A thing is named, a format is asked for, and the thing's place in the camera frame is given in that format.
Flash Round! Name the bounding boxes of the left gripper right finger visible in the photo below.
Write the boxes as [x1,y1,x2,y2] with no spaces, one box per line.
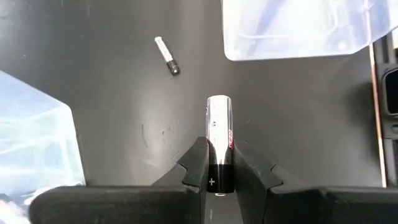
[233,139,398,224]

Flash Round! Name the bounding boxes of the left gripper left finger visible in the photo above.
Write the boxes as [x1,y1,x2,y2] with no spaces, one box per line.
[29,136,209,224]

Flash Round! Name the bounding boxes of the clear plastic storage bin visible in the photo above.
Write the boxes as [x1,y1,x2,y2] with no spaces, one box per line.
[0,70,87,206]
[221,0,398,62]

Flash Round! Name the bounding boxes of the silver black-tipped battery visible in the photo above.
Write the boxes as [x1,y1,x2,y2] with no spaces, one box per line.
[205,95,236,197]
[154,36,181,77]

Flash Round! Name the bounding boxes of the black table frame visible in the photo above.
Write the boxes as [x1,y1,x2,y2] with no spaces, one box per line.
[369,30,398,187]

